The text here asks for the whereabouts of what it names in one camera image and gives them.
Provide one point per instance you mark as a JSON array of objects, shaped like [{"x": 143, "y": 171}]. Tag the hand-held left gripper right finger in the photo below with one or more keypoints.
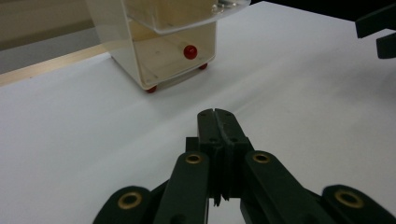
[{"x": 233, "y": 149}]

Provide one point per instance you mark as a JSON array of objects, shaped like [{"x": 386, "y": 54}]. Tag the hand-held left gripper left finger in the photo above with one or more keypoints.
[{"x": 211, "y": 149}]

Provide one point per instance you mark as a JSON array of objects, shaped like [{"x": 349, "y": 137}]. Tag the clear plastic drawer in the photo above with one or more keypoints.
[{"x": 199, "y": 22}]

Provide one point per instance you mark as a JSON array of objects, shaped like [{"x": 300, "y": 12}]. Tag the cream jewelry box red feet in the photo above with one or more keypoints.
[{"x": 106, "y": 31}]

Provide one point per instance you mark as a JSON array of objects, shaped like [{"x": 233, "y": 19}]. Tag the clear drawer with red knob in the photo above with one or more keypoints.
[{"x": 190, "y": 52}]

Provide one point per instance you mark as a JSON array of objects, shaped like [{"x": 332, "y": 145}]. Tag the light wooden table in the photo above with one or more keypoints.
[{"x": 46, "y": 67}]

